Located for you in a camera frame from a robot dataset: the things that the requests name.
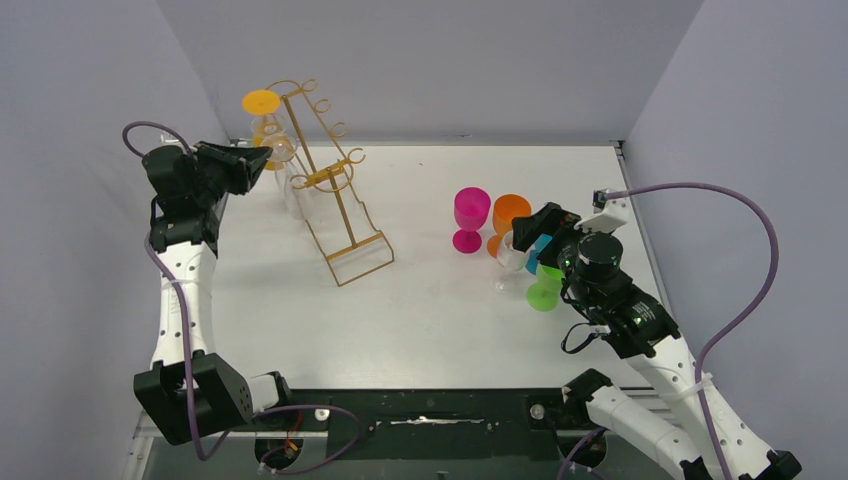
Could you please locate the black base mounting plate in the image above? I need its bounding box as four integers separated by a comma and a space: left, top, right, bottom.
251, 387, 664, 480

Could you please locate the clear wine glass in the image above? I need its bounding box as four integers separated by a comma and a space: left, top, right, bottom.
493, 230, 529, 294
260, 131, 312, 220
251, 113, 286, 145

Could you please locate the orange plastic wine glass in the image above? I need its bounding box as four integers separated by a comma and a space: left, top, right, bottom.
487, 194, 532, 258

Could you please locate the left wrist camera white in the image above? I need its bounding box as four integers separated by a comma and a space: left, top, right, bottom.
160, 132, 191, 151

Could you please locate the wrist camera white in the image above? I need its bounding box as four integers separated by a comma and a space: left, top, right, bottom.
160, 132, 191, 151
574, 189, 632, 234

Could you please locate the green plastic wine glass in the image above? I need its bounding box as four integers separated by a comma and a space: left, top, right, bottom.
525, 264, 564, 312

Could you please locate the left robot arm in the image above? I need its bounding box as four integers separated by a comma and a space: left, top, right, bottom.
133, 142, 291, 445

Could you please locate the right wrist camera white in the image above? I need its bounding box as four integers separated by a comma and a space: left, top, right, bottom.
574, 189, 632, 234

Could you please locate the yellow-orange plastic wine glass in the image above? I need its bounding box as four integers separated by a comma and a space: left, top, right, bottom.
240, 89, 293, 172

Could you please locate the blue plastic wine glass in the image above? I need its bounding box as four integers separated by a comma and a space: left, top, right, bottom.
525, 234, 552, 275

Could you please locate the magenta plastic wine glass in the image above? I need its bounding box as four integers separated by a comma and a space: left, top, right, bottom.
452, 186, 491, 254

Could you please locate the gold wire glass rack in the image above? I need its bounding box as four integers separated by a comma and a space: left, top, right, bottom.
268, 79, 395, 287

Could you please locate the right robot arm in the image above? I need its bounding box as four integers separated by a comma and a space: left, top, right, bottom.
511, 199, 802, 479

